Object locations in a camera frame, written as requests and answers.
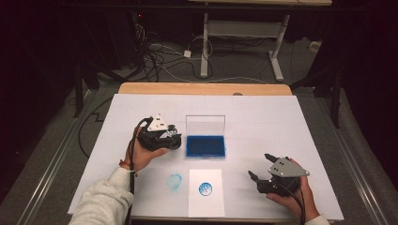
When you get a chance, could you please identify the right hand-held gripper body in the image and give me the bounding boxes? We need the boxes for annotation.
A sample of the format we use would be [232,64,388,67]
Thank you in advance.
[256,157,311,198]

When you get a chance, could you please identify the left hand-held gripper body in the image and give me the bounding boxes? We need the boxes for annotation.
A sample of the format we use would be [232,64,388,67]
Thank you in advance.
[136,113,169,153]

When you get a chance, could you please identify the blue ink pad case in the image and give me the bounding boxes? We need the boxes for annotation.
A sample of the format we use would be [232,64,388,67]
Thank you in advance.
[185,114,227,159]

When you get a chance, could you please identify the person's left hand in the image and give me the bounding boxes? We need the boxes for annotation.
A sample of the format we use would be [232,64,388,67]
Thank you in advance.
[120,126,169,173]

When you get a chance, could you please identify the person's right hand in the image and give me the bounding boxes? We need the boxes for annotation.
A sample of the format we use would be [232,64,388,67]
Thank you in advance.
[266,157,322,222]

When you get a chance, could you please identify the large white board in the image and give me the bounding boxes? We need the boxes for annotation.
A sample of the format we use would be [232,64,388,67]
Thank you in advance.
[67,93,345,222]

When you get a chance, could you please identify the white paper sheet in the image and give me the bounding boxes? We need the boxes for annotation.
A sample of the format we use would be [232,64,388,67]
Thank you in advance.
[188,169,226,218]

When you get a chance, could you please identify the black stand leg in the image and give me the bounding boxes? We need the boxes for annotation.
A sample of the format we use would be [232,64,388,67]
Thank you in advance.
[73,62,86,119]
[330,69,343,129]

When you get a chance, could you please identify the white power strip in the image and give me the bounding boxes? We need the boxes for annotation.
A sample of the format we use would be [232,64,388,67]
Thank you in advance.
[309,39,322,53]

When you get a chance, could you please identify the right hand-held gripper cable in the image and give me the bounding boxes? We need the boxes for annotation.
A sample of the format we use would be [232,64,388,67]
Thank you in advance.
[274,180,306,225]

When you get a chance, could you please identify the hand-held gripper cable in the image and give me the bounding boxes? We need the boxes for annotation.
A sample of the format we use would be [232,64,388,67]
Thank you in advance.
[274,180,306,225]
[124,116,155,225]

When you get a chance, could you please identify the red bracelet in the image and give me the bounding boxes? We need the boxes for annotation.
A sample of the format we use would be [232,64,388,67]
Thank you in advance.
[118,158,139,176]

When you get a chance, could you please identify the left hand-held gripper cable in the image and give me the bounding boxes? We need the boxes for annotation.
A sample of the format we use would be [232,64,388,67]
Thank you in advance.
[124,116,155,225]

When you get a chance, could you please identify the tangle of floor cables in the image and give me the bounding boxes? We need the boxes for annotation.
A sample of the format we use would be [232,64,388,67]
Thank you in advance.
[134,22,215,83]

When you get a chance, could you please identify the metal floor rail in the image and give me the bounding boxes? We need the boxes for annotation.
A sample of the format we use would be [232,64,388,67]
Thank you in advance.
[13,89,97,225]
[315,97,390,225]

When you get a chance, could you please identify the black floor cable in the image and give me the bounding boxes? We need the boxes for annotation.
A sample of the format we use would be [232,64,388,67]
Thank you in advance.
[77,97,115,158]

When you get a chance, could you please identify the white desk frame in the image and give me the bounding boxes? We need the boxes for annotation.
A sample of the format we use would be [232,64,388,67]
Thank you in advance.
[187,0,333,83]

